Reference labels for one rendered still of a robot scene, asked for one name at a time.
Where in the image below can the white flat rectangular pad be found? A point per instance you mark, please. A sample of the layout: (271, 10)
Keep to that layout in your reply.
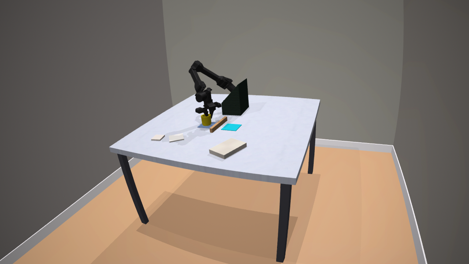
(177, 137)

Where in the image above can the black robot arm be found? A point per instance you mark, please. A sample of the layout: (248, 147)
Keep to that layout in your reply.
(201, 95)

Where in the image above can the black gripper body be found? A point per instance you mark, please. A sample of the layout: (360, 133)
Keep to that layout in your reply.
(201, 110)

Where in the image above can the beige flat block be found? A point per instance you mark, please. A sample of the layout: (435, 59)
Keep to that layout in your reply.
(228, 148)

